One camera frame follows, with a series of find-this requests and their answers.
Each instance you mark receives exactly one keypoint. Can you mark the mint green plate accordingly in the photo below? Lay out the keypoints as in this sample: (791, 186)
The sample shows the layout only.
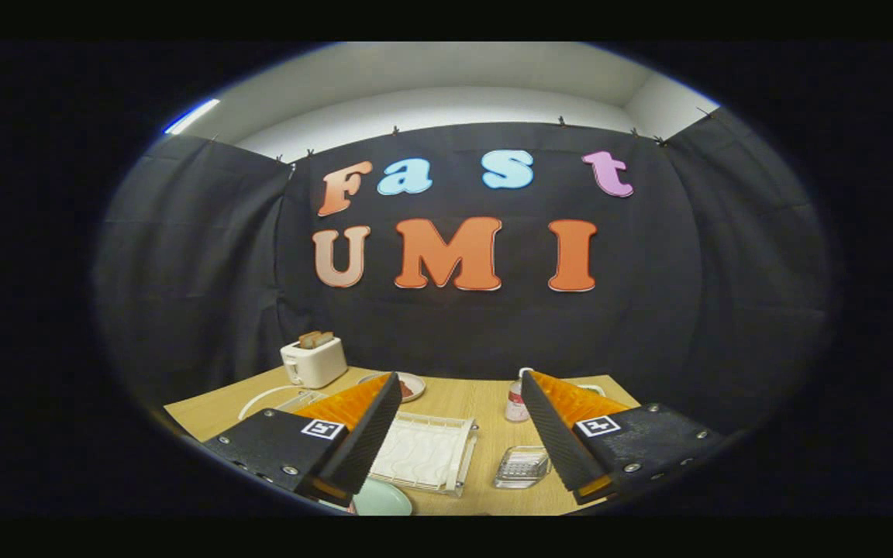
(384, 500)

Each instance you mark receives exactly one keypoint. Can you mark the clear plastic bottle red label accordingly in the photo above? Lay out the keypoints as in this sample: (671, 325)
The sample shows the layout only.
(515, 407)

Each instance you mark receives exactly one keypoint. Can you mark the white divided tray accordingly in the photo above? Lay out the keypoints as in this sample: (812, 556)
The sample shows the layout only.
(594, 388)

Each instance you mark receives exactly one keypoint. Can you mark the beige plate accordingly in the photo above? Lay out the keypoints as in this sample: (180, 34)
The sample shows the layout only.
(418, 385)

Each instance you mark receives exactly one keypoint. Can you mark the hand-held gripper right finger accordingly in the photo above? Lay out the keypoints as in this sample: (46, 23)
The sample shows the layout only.
(551, 434)

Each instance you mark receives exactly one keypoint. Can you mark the red-brown meat patty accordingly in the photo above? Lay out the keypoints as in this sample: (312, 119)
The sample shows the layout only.
(406, 388)

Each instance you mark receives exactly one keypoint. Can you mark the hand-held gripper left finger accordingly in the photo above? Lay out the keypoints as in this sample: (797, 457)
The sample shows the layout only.
(369, 434)

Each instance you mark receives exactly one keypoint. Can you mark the white toaster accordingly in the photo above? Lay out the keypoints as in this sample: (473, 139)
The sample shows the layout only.
(315, 366)

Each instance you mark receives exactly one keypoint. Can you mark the ceiling light strip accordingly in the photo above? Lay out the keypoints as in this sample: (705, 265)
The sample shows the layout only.
(191, 116)

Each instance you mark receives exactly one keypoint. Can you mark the brown toast slice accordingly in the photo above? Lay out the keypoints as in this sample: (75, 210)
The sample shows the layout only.
(316, 339)

